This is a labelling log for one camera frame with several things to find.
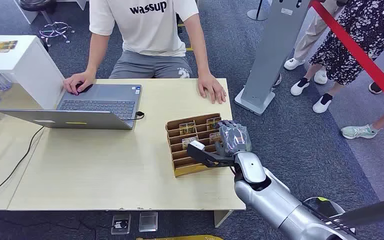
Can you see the standing person floral garment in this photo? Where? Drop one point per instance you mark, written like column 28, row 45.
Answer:
column 354, row 36

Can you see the white table leg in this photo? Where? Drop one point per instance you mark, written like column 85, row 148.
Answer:
column 222, row 218

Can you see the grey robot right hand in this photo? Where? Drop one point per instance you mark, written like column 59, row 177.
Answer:
column 234, row 139

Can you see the black computer mouse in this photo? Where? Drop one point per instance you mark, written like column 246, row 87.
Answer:
column 86, row 88

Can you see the dark grey bar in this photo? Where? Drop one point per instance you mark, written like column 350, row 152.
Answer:
column 374, row 210

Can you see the gold printed card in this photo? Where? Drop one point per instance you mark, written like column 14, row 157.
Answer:
column 212, row 123
column 214, row 138
column 188, row 128
column 189, row 142

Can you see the floor outlet box with plug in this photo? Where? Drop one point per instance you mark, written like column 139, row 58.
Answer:
column 121, row 224

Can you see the white cabinet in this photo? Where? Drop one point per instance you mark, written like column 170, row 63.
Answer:
column 29, row 66

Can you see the seated person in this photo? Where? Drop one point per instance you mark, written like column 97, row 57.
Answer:
column 145, row 33

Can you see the red barrier belt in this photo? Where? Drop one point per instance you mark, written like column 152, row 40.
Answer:
column 361, row 56

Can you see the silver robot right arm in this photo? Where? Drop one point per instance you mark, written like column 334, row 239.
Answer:
column 271, row 198

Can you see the grey stanchion base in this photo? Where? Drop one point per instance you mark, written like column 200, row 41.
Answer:
column 257, row 14

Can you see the yellow floor strip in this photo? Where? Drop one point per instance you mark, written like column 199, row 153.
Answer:
column 182, row 238

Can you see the clear floor outlet cover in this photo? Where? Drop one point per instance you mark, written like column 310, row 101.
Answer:
column 148, row 221

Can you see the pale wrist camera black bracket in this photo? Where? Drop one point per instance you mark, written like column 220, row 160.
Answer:
column 196, row 146

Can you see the person's left hand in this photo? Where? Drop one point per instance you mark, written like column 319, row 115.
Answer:
column 212, row 86

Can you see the brown wooden card holder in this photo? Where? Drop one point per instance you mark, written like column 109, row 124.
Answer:
column 182, row 164

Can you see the grey laptop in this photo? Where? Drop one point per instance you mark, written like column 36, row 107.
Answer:
column 96, row 102

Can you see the standing person beige trousers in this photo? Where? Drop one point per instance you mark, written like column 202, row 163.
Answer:
column 311, row 36

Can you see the person's right hand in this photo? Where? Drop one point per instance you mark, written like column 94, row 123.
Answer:
column 76, row 80

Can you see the gold card on cabinet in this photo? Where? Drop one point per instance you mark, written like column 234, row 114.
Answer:
column 2, row 46

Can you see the person's left forearm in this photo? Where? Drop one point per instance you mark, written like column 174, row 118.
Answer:
column 201, row 58

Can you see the person's right forearm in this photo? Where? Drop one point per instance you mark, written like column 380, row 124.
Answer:
column 94, row 61

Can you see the grey kiosk stand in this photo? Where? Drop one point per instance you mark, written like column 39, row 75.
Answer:
column 268, row 56

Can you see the standing person green shoes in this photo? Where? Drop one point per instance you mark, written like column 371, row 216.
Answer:
column 361, row 130

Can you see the black stool chrome base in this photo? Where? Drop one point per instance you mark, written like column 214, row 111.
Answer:
column 51, row 28

